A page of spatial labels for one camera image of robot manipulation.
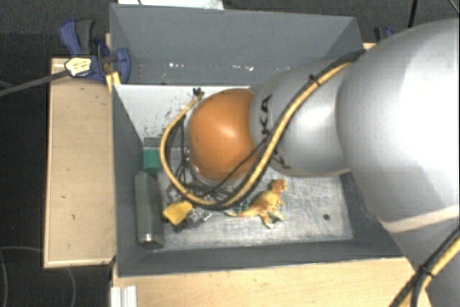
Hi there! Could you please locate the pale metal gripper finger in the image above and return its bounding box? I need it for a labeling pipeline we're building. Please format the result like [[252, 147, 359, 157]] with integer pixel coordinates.
[[175, 209, 213, 232]]

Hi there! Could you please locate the yellow sponge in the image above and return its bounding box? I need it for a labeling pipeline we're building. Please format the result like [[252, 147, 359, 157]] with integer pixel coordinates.
[[162, 200, 193, 226]]

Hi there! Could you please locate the orange toy dinosaur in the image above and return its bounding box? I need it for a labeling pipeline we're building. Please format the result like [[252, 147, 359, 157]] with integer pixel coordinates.
[[224, 178, 290, 229]]

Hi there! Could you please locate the dark green flat block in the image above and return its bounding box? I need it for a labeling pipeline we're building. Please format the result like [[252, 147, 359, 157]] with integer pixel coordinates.
[[134, 170, 167, 251]]

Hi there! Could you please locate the pale wood board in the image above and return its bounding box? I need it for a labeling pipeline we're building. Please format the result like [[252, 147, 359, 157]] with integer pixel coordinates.
[[42, 58, 118, 269]]

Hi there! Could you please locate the grey metal bin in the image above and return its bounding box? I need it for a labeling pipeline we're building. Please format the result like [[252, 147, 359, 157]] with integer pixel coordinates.
[[109, 2, 404, 278]]

